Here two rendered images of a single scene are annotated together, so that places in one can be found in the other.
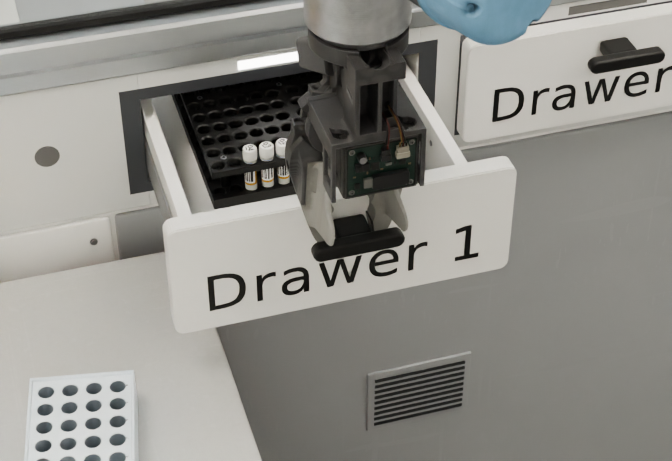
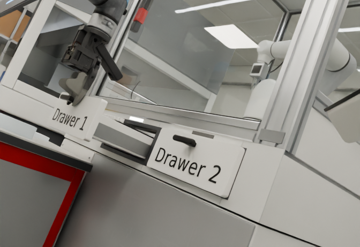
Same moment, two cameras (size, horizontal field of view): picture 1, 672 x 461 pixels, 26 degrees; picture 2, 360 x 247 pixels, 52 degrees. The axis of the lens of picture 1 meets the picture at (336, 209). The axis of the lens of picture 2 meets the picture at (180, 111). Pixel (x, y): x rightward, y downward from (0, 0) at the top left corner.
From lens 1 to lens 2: 1.57 m
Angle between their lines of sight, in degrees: 81
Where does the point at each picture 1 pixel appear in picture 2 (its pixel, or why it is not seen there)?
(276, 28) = (140, 110)
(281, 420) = not seen: outside the picture
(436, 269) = (76, 130)
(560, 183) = (163, 214)
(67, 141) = not seen: hidden behind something
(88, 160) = not seen: hidden behind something
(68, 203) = (93, 143)
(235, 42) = (132, 110)
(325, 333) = (94, 233)
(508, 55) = (167, 135)
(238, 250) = (63, 102)
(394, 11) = (94, 17)
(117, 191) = (99, 144)
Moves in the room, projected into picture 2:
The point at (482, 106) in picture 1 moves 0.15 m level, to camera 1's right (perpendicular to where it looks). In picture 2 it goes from (155, 152) to (175, 158)
